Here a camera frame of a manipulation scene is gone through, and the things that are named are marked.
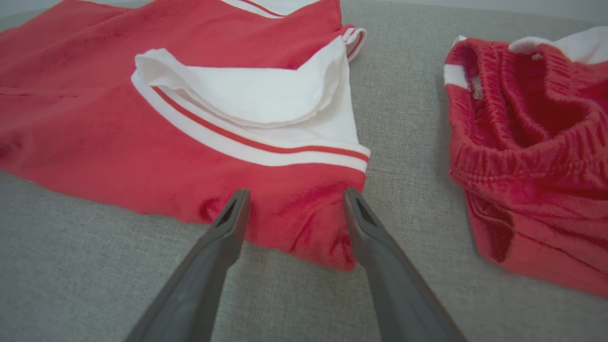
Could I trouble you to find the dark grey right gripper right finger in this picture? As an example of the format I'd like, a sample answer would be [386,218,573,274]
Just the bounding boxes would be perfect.
[342,187,468,342]

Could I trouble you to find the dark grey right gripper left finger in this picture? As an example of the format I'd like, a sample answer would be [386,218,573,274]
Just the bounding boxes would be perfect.
[124,189,251,342]

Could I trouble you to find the red shorts with white stripes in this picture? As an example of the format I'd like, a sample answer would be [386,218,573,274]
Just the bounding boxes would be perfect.
[443,26,608,299]

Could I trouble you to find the red basketball jersey white trim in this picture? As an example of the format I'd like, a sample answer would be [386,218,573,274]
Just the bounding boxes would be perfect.
[0,0,372,272]

